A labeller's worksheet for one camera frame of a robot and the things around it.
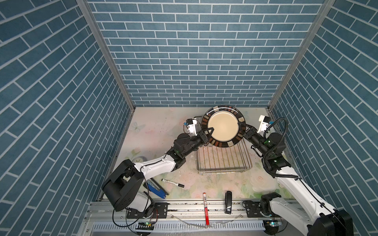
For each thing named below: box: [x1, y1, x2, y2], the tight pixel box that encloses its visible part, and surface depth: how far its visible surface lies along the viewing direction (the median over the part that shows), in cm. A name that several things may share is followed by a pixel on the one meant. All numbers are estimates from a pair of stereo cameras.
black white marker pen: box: [161, 178, 185, 188], surface depth 84 cm
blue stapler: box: [143, 177, 170, 200], surface depth 82 cm
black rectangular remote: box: [224, 190, 233, 215], surface depth 75 cm
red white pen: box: [202, 192, 210, 226], surface depth 75 cm
